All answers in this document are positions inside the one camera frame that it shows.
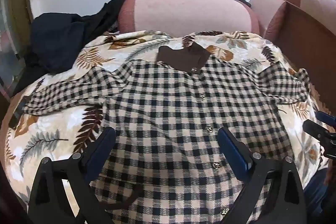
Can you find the wooden cabinet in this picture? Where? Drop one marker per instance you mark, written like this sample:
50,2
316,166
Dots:
13,29

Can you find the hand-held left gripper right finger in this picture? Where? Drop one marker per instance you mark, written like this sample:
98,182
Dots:
233,150

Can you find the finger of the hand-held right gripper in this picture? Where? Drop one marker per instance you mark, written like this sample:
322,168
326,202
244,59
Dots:
326,118
315,129

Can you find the small black object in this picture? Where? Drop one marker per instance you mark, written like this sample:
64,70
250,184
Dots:
242,0

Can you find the pink and maroon sofa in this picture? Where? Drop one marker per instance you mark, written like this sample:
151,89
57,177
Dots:
183,14

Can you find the dark cloth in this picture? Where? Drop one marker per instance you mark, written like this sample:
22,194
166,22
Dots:
57,40

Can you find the leaf-print blanket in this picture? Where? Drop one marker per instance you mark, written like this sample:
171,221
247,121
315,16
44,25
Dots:
52,140

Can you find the person's blue jeans leg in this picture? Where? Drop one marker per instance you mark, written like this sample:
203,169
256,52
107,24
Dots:
316,190

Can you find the checked shirt with brown collar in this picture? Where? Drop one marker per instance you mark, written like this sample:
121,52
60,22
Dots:
168,119

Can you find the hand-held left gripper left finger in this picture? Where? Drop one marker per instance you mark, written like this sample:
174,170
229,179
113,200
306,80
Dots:
103,150

